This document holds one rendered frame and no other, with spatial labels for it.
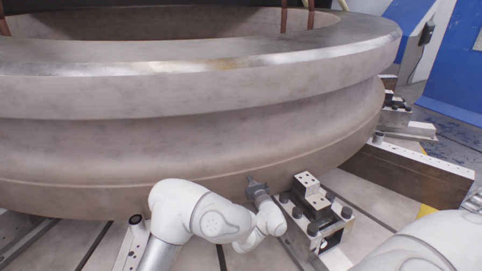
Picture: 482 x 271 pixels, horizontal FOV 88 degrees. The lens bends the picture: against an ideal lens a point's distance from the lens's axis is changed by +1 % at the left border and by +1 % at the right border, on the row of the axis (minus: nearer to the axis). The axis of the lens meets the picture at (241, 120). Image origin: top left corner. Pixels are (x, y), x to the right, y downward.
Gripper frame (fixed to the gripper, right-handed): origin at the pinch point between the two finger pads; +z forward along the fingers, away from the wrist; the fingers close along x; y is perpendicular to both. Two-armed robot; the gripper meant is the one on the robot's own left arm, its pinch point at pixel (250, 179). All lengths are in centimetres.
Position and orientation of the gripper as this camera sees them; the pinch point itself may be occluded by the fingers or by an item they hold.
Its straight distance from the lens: 150.6
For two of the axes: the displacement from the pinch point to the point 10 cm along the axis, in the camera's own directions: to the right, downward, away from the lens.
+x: -9.4, 1.6, -3.0
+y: 0.0, -8.8, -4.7
